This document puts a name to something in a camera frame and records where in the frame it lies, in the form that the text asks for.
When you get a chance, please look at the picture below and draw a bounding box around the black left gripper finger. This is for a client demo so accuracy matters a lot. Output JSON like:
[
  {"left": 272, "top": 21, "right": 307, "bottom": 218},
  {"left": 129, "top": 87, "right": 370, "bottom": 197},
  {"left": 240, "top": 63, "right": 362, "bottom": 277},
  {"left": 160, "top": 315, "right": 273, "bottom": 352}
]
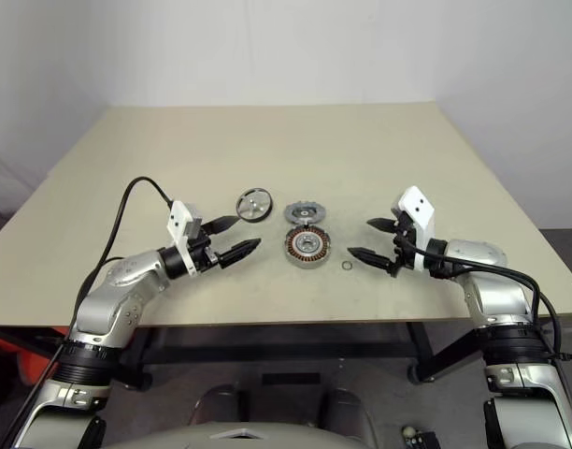
[
  {"left": 219, "top": 237, "right": 263, "bottom": 268},
  {"left": 204, "top": 215, "right": 239, "bottom": 235}
]

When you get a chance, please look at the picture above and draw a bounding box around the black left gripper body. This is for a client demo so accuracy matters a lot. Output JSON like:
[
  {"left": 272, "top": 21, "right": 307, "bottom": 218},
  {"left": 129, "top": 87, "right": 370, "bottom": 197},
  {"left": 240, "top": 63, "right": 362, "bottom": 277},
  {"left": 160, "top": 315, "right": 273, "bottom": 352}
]
[{"left": 186, "top": 219, "right": 223, "bottom": 273}]

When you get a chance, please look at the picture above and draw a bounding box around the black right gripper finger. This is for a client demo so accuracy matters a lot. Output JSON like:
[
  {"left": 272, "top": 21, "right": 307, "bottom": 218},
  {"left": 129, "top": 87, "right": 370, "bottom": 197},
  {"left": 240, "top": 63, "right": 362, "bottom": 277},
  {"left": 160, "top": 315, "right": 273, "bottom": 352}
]
[
  {"left": 347, "top": 246, "right": 393, "bottom": 270},
  {"left": 365, "top": 217, "right": 399, "bottom": 234}
]

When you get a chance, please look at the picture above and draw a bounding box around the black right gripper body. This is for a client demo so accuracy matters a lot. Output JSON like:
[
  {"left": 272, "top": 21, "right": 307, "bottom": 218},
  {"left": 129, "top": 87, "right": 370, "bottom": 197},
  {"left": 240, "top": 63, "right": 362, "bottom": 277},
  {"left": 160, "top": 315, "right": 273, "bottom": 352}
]
[{"left": 386, "top": 210, "right": 419, "bottom": 278}]

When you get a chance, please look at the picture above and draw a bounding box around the silver rotor disc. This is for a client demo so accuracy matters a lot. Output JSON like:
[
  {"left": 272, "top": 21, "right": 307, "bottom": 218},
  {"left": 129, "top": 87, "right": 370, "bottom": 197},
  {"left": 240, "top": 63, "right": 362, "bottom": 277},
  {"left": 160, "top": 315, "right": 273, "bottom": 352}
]
[{"left": 235, "top": 186, "right": 272, "bottom": 223}]

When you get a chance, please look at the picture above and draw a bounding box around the copper-wound stator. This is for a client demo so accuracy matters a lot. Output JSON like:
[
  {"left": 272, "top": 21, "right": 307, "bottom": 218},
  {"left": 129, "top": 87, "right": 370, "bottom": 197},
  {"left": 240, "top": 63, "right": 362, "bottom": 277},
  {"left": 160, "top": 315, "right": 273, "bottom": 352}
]
[{"left": 283, "top": 225, "right": 334, "bottom": 268}]

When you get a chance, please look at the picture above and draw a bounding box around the grey gear ring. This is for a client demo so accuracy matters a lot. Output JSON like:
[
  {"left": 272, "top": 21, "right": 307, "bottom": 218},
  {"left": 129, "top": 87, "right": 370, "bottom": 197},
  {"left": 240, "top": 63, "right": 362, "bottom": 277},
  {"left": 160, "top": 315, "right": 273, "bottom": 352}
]
[{"left": 283, "top": 199, "right": 328, "bottom": 225}]

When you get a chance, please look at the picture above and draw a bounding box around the dark rounded shape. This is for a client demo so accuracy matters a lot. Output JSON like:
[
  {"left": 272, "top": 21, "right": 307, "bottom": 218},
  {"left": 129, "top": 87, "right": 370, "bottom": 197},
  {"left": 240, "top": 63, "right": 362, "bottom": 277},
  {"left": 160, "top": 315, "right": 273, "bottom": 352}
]
[{"left": 192, "top": 384, "right": 243, "bottom": 427}]

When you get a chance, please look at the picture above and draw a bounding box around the silver robot torso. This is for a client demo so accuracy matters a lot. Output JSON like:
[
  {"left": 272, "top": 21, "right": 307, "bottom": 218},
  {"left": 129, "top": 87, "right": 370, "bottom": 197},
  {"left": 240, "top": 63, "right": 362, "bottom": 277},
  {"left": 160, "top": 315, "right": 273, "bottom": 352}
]
[{"left": 98, "top": 420, "right": 376, "bottom": 449}]

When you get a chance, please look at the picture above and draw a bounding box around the black device with white knob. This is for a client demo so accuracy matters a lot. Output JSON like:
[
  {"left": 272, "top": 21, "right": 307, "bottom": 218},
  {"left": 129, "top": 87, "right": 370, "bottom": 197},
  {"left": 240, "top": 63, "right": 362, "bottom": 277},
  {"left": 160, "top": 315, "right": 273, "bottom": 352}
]
[{"left": 401, "top": 425, "right": 439, "bottom": 449}]

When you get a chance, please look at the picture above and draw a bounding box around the orange object under table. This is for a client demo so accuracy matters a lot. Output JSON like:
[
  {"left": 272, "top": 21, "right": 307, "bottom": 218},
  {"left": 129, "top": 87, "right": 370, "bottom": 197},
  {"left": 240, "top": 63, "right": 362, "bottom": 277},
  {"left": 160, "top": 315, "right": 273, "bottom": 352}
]
[{"left": 0, "top": 326, "right": 67, "bottom": 389}]

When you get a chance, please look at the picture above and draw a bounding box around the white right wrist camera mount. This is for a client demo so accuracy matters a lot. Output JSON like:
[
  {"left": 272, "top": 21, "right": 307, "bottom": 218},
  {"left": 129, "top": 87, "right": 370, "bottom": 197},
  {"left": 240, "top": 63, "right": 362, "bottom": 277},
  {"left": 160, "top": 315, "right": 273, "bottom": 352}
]
[{"left": 397, "top": 185, "right": 437, "bottom": 272}]

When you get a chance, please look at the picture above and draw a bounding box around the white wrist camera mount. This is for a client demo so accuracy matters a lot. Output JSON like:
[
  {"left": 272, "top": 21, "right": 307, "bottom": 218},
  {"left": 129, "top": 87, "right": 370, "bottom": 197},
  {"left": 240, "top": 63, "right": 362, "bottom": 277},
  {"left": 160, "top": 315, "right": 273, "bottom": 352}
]
[
  {"left": 166, "top": 199, "right": 204, "bottom": 275},
  {"left": 397, "top": 185, "right": 437, "bottom": 272}
]

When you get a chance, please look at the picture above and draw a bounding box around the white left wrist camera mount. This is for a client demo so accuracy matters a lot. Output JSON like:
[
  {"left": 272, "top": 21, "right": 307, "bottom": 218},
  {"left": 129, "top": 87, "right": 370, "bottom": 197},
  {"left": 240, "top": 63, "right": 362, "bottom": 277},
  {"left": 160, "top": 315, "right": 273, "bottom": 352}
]
[{"left": 166, "top": 199, "right": 204, "bottom": 275}]

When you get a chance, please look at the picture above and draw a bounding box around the black table frame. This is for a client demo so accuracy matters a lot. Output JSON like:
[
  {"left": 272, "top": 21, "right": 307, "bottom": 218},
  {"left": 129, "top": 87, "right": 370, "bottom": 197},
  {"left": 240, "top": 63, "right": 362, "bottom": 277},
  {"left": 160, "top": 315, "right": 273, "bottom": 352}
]
[{"left": 122, "top": 321, "right": 572, "bottom": 389}]

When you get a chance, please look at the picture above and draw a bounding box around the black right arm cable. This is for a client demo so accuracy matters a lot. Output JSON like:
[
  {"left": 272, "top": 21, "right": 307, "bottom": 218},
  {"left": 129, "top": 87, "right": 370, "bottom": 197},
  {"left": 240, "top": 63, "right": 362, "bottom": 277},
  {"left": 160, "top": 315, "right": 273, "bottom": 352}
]
[{"left": 402, "top": 236, "right": 572, "bottom": 422}]

